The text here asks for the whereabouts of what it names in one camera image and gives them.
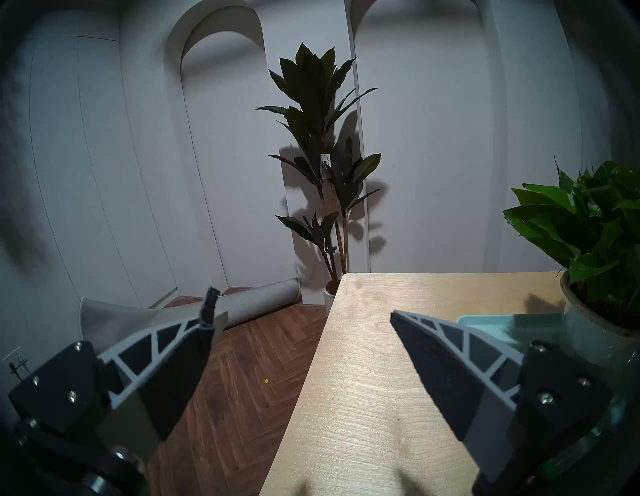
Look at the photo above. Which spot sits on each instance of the tall dark leafy floor plant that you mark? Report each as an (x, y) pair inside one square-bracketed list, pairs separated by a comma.
[(310, 105)]

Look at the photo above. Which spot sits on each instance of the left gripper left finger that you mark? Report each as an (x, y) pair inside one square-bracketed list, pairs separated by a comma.
[(175, 370)]

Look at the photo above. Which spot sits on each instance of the white plant tag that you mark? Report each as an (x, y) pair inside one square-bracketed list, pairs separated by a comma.
[(326, 161)]

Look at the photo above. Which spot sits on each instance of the rolled grey carpet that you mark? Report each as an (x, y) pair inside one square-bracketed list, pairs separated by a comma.
[(260, 302)]

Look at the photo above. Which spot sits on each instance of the green pothos potted plant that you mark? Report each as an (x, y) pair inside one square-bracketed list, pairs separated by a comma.
[(575, 220)]

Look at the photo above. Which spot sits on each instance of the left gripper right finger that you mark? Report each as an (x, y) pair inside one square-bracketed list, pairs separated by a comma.
[(450, 370)]

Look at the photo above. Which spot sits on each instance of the teal plastic tray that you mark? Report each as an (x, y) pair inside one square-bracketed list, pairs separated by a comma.
[(500, 327)]

